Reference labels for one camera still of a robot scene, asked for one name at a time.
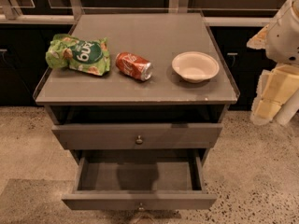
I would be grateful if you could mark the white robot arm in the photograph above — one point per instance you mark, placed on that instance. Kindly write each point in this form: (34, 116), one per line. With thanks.
(287, 110)

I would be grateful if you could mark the grey drawer cabinet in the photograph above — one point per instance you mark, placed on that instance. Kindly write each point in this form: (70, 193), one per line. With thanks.
(71, 97)

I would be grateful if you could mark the dark background counter cabinets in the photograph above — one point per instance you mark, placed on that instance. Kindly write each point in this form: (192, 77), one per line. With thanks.
(23, 47)

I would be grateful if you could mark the round middle drawer knob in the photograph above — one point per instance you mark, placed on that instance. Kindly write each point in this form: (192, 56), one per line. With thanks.
(141, 207)

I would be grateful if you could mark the metal railing frame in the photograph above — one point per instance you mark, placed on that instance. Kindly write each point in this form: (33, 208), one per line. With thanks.
(218, 12)

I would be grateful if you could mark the round top drawer knob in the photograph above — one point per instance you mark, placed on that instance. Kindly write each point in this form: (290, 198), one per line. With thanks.
(139, 140)

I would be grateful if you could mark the green chip bag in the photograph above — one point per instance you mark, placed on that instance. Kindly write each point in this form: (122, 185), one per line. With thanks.
(67, 51)

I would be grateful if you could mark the grey top drawer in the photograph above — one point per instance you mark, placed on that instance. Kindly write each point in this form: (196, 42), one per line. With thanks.
(123, 136)

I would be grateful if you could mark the red coke can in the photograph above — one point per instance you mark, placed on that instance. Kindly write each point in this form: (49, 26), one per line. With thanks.
(134, 66)

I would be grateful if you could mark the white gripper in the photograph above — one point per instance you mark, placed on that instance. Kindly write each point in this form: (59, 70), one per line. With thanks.
(284, 38)

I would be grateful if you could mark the open grey middle drawer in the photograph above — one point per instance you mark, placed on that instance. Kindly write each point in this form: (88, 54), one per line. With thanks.
(161, 179)

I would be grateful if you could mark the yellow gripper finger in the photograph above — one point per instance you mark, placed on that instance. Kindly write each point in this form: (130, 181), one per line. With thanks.
(263, 111)

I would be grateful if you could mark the white paper bowl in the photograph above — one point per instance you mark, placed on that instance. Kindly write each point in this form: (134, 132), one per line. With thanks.
(195, 67)

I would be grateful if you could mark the round drawer knob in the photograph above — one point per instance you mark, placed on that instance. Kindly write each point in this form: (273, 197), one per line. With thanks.
(141, 207)
(139, 140)

